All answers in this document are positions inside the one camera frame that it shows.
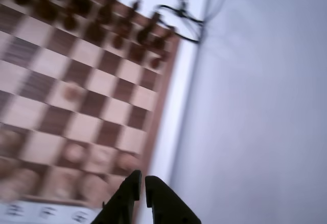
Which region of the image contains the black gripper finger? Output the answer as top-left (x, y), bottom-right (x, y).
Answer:
top-left (145, 175), bottom-right (202, 224)
top-left (90, 169), bottom-right (143, 224)

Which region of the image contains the light wooden knight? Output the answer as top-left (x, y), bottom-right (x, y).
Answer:
top-left (79, 172), bottom-right (112, 201)

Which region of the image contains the light wooden pawn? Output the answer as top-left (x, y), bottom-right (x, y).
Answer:
top-left (62, 142), bottom-right (86, 165)
top-left (89, 144), bottom-right (115, 168)
top-left (113, 151), bottom-right (140, 175)

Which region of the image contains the light wooden bishop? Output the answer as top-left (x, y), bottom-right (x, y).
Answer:
top-left (47, 169), bottom-right (79, 201)

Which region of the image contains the wooden chessboard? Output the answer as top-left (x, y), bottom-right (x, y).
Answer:
top-left (0, 0), bottom-right (181, 224)

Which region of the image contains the white paper letter strip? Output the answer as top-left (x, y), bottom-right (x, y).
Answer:
top-left (0, 200), bottom-right (97, 224)

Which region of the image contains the light wooden king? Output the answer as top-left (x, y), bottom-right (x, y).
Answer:
top-left (0, 166), bottom-right (45, 202)

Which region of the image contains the dark wooden rook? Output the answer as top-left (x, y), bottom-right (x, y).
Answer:
top-left (150, 27), bottom-right (176, 53)

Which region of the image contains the dark wooden knight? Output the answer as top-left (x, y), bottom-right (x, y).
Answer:
top-left (136, 12), bottom-right (163, 45)

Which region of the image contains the dark wooden bishop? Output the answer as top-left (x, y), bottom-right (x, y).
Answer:
top-left (119, 0), bottom-right (144, 36)

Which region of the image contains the dark wooden king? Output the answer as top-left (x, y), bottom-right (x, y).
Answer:
top-left (98, 0), bottom-right (127, 26)

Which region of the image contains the thick black cable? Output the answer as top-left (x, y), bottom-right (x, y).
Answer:
top-left (157, 0), bottom-right (206, 45)

